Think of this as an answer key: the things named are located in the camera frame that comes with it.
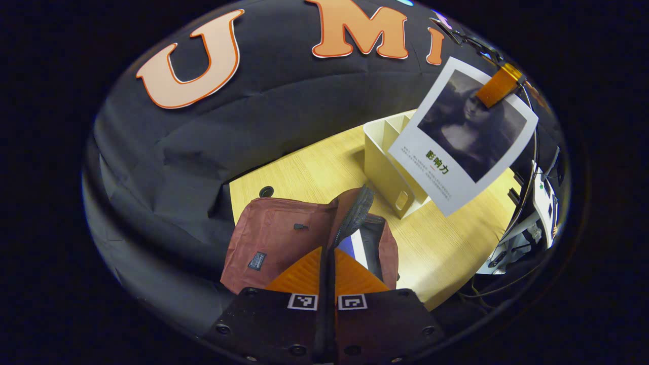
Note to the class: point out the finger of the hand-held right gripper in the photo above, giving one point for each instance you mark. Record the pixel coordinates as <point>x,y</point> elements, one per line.
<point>499,83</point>

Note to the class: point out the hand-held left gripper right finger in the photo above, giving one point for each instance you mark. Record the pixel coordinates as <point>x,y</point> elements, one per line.
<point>335,284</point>

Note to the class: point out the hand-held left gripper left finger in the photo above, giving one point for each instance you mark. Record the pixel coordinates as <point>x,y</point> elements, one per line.
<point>319,284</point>

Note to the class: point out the blue cover book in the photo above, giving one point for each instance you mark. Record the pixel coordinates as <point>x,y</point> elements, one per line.
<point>350,246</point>

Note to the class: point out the grey portrait cover book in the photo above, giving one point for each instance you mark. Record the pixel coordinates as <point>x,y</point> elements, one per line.
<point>471,132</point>

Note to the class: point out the maroon schoolbag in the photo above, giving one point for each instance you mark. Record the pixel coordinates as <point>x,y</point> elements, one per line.
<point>274,238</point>

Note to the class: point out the white bookshelf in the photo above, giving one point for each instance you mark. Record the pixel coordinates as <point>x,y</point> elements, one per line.
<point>377,162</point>

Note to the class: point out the black round desk grommet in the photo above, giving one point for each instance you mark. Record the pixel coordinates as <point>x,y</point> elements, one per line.
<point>266,191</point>

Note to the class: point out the white electronic box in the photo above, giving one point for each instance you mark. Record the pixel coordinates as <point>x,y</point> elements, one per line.
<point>546,203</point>

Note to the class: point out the white metal stand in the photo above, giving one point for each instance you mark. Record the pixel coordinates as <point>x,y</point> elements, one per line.
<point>512,243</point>

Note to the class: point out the black backdrop cloth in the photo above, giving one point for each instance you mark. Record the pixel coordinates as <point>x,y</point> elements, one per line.
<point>284,116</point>

